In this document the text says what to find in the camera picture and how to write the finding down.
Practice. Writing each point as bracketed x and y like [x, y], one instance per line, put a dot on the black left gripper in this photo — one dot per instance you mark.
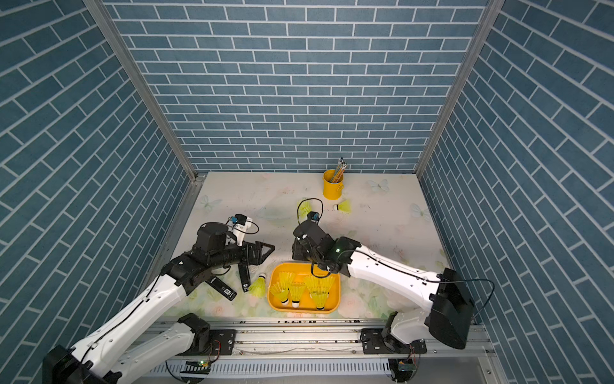
[257, 258]

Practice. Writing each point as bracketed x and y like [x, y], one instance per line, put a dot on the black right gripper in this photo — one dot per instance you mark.
[297, 248]

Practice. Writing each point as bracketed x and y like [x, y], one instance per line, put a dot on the yellow-green shuttlecock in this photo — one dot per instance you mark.
[296, 291]
[312, 284]
[344, 206]
[280, 289]
[258, 287]
[304, 209]
[325, 284]
[319, 298]

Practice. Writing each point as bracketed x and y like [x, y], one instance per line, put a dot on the orange plastic storage box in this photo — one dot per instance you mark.
[307, 306]

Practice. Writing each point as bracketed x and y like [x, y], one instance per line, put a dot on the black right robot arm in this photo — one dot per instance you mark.
[444, 306]

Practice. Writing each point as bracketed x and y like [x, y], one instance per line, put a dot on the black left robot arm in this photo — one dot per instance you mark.
[108, 355]

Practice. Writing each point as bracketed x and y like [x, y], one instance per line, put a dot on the black robot base joint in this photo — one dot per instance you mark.
[376, 341]

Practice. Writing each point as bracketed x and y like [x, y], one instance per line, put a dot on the black loose gripper finger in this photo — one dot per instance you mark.
[244, 276]
[222, 288]

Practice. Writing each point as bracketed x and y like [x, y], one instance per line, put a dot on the yellow pen holder cup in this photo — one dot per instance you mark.
[332, 185]

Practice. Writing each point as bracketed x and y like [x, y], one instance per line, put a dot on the pencils in cup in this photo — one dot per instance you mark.
[339, 171]

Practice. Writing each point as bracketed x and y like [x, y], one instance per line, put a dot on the black left base joint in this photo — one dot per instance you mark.
[205, 339]

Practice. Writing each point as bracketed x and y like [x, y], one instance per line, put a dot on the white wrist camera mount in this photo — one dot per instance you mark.
[314, 217]

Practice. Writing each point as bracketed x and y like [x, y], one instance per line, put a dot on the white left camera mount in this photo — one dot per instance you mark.
[240, 225]

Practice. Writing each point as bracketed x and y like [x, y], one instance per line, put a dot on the aluminium table edge rail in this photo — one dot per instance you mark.
[174, 231]

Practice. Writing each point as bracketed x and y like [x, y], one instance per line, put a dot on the aluminium right corner post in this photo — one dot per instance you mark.
[487, 20]

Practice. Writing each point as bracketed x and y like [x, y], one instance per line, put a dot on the aluminium corner frame post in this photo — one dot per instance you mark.
[111, 33]

